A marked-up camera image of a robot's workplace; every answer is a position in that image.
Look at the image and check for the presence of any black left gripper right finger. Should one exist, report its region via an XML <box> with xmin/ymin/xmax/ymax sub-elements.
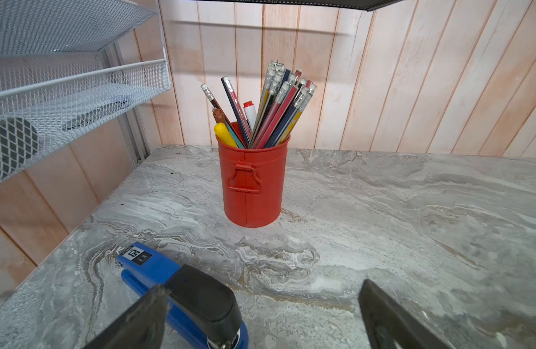
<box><xmin>358</xmin><ymin>279</ymin><xmax>448</xmax><ymax>348</ymax></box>

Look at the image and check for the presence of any white wire mesh shelf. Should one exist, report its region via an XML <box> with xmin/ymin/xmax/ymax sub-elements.
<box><xmin>0</xmin><ymin>1</ymin><xmax>171</xmax><ymax>183</ymax></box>

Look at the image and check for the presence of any bundle of pencils and pens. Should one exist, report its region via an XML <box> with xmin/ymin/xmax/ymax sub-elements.
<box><xmin>201</xmin><ymin>61</ymin><xmax>317</xmax><ymax>150</ymax></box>

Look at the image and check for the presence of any blue black stapler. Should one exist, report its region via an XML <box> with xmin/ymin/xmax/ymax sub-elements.
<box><xmin>117</xmin><ymin>242</ymin><xmax>249</xmax><ymax>348</ymax></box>

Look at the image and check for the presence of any black mesh wall basket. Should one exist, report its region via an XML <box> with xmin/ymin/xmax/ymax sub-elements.
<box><xmin>213</xmin><ymin>0</ymin><xmax>402</xmax><ymax>12</ymax></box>

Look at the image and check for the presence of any red metal pencil cup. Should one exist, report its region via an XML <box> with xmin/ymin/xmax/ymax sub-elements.
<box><xmin>218</xmin><ymin>139</ymin><xmax>288</xmax><ymax>228</ymax></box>

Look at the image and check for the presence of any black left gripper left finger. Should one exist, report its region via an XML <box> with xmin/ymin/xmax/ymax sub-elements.
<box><xmin>85</xmin><ymin>285</ymin><xmax>169</xmax><ymax>348</ymax></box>

